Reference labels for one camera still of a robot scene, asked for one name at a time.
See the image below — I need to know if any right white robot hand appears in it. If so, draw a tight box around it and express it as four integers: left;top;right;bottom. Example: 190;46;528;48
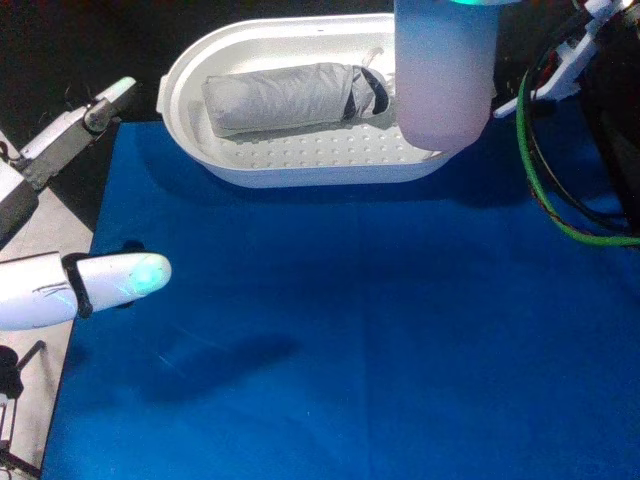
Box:
0;75;174;333

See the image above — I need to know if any blue and pink water bottle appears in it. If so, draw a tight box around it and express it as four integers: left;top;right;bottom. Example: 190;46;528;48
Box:
393;0;500;153

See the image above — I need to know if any grey umbrella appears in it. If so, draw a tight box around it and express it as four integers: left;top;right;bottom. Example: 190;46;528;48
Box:
201;47;399;139

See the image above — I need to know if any black metal stand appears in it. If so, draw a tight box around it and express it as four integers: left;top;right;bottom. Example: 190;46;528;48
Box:
0;339;47;479

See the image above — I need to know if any white perforated oval basket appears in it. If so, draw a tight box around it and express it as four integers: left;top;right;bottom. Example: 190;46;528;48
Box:
155;12;456;190

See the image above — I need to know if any blue table mat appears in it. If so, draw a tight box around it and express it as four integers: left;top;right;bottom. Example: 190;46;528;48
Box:
42;103;640;480

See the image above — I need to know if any green cable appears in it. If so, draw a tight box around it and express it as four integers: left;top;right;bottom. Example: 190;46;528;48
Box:
516;69;640;250

